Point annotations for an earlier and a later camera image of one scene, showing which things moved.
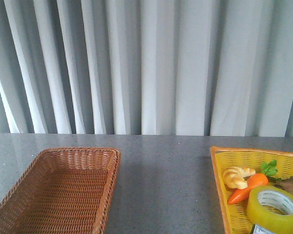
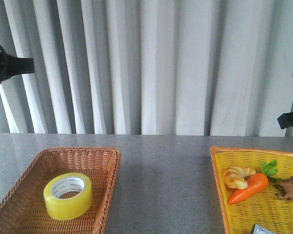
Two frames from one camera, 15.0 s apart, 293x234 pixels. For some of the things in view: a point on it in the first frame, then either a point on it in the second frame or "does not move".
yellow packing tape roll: (275, 207) → (68, 196)
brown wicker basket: (63, 191) does not move
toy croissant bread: (235, 177) does not move
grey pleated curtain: (194, 68) does not move
